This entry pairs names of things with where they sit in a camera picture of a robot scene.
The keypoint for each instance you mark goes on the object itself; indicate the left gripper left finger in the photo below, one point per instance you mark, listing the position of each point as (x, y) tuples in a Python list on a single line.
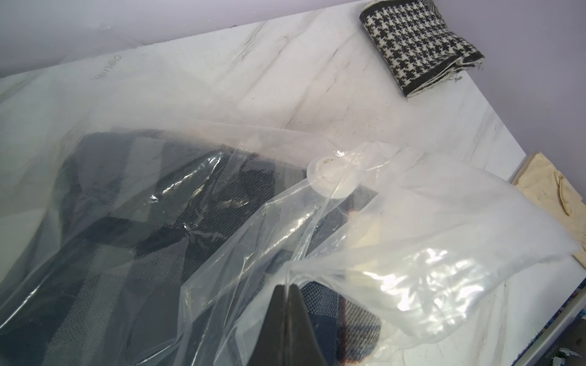
[(270, 346)]

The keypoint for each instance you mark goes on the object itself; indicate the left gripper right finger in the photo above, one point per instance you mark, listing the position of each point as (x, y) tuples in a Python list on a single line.
[(302, 346)]

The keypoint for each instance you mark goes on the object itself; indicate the navy plaid scarf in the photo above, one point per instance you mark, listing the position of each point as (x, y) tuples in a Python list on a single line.
[(153, 247)]

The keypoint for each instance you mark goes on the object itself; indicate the clear plastic vacuum bag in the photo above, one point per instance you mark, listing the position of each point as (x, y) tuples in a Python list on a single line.
[(407, 269)]

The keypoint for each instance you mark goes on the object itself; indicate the black white houndstooth scarf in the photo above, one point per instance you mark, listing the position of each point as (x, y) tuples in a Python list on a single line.
[(416, 44)]

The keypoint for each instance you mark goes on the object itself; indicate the white bag valve cap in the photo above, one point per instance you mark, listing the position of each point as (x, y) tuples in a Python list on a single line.
[(335, 177)]

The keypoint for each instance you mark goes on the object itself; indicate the aluminium front rail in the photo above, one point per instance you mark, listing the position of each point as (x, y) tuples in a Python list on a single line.
[(562, 340)]

